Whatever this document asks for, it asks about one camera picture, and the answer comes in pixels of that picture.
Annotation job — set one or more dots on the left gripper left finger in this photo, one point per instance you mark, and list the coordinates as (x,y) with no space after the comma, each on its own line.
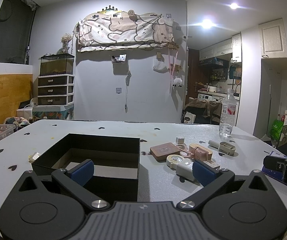
(71,183)

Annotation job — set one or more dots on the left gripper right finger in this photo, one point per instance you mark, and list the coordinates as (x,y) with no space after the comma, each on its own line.
(214,181)

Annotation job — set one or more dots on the oval light wooden block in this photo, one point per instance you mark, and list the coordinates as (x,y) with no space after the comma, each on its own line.
(199,152)

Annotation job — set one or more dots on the white rectangular charger block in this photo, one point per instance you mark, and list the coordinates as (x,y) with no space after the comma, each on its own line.
(184,169)

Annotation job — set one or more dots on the round cream tape dispenser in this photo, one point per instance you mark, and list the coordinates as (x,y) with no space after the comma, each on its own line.
(173,160)

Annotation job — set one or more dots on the black storage box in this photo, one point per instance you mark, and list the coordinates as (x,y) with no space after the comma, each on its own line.
(114,175)

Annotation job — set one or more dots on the brown carved wooden coaster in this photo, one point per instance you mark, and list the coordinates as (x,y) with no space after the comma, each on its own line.
(161,152)

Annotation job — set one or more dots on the clear plastic water bottle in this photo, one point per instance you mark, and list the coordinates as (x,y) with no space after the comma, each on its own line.
(228,113)

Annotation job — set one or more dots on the brown jacket on chair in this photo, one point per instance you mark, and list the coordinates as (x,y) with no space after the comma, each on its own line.
(199,111)

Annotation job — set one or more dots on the white three drawer cabinet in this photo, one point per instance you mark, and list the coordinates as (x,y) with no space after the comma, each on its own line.
(56,90)

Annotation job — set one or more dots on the white plush sheep toy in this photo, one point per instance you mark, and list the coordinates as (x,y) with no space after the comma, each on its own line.
(177,82)

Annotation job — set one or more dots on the glass fish tank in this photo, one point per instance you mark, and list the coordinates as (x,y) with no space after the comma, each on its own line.
(57,64)

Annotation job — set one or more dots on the patterned cloth covered shelf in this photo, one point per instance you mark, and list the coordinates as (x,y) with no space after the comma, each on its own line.
(123,30)

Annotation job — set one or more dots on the dark wall window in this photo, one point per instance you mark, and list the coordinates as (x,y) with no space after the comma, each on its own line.
(16,20)

